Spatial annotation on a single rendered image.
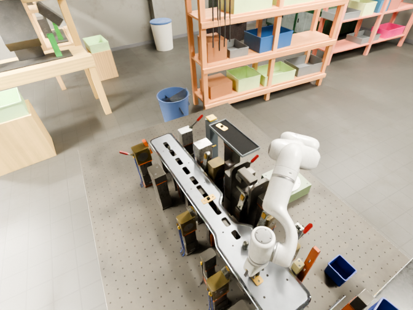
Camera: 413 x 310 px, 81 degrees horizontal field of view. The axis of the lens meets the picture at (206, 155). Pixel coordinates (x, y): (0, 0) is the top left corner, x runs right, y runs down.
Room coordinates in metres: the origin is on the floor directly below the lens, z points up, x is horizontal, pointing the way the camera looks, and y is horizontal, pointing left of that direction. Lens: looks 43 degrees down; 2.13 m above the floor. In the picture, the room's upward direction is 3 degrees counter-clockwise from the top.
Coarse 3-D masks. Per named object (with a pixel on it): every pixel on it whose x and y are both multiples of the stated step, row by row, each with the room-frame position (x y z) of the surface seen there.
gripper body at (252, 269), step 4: (248, 260) 0.41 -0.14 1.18; (244, 264) 0.42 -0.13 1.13; (248, 264) 0.40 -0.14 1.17; (252, 264) 0.39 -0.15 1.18; (244, 268) 0.41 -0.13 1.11; (248, 268) 0.39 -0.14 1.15; (252, 268) 0.38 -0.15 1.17; (256, 268) 0.39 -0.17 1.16; (260, 268) 0.40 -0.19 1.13; (248, 272) 0.39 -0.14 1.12; (252, 272) 0.38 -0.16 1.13; (256, 272) 0.39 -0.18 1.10
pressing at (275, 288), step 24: (168, 144) 1.36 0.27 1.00; (168, 168) 1.12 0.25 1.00; (192, 168) 1.10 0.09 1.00; (192, 192) 0.91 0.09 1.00; (216, 192) 0.90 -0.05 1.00; (216, 216) 0.73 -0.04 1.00; (216, 240) 0.60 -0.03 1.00; (240, 240) 0.59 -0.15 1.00; (240, 264) 0.47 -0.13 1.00; (264, 288) 0.36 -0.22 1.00; (288, 288) 0.36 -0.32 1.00
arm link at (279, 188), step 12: (276, 180) 0.59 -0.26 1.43; (288, 180) 0.59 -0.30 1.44; (276, 192) 0.55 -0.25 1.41; (288, 192) 0.56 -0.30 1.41; (264, 204) 0.53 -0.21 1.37; (276, 204) 0.52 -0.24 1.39; (276, 216) 0.49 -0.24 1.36; (288, 216) 0.48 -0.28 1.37; (288, 228) 0.44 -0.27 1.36; (288, 240) 0.40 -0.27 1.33; (276, 252) 0.38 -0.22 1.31; (288, 252) 0.37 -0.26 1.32; (288, 264) 0.34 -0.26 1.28
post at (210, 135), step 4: (216, 120) 1.43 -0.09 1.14; (208, 124) 1.41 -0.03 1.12; (208, 128) 1.41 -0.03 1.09; (208, 132) 1.41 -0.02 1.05; (212, 132) 1.40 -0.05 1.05; (208, 136) 1.42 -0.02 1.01; (212, 136) 1.40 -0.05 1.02; (216, 136) 1.42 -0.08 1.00; (212, 140) 1.40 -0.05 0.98; (216, 140) 1.42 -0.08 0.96; (212, 144) 1.40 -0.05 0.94; (216, 144) 1.42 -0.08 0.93; (212, 148) 1.40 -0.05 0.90; (216, 148) 1.42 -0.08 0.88; (212, 152) 1.40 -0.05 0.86; (216, 152) 1.42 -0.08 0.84; (216, 156) 1.42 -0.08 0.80
